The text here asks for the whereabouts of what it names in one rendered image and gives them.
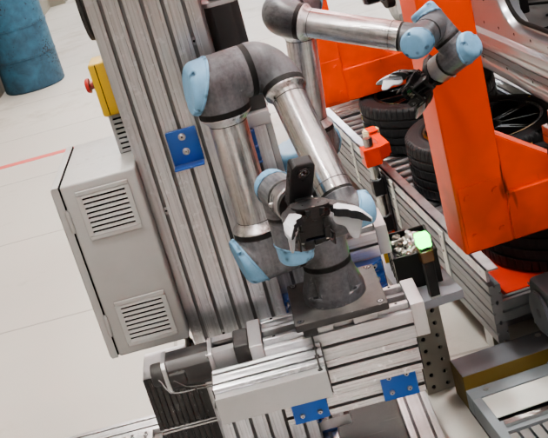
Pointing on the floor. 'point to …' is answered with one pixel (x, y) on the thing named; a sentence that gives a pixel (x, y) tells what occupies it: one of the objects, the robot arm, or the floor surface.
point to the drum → (21, 45)
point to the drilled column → (436, 355)
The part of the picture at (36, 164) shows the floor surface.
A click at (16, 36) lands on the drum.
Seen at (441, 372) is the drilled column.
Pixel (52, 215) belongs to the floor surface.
